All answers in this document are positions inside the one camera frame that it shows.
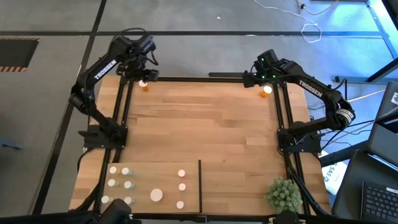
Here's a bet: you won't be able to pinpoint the black desk leg frame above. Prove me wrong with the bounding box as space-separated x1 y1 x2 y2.
335 0 398 84

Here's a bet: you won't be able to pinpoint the beige cable black plug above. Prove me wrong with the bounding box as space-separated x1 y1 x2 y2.
295 0 340 16

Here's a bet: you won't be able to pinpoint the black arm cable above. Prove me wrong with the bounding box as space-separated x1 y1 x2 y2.
334 76 349 100
110 27 160 67

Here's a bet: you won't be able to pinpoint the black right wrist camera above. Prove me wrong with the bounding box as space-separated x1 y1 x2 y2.
243 71 259 88

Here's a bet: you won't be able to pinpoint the black aluminium table frame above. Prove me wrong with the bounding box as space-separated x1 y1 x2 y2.
74 75 330 218

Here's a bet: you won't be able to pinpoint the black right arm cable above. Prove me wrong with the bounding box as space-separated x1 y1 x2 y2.
334 76 349 100

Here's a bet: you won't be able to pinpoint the green artificial plant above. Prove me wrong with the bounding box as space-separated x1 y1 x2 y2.
265 176 304 218

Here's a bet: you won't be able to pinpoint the black side desk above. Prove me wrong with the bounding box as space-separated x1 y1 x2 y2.
320 139 398 224

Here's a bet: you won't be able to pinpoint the grey laptop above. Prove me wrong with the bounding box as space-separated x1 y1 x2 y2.
368 80 398 167

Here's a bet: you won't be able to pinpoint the yellow extension cord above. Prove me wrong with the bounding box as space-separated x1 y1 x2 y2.
346 89 386 103

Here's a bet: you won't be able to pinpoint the black gantry beam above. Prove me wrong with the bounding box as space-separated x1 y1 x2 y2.
0 211 398 224

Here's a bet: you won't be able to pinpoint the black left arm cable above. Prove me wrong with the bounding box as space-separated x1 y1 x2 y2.
110 27 160 67

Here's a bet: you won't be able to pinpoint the black laptop keyboard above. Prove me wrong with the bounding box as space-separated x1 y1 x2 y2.
360 182 398 224

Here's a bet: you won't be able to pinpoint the small black floor object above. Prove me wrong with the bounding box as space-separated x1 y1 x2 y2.
1 138 24 151

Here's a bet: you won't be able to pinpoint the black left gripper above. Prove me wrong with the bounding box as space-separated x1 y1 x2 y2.
116 51 160 82

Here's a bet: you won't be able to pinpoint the black floor mat hazard stripes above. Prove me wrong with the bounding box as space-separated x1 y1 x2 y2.
0 37 40 73

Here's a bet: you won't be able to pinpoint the amber pill bottle white cap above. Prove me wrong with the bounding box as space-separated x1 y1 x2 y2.
149 188 164 203

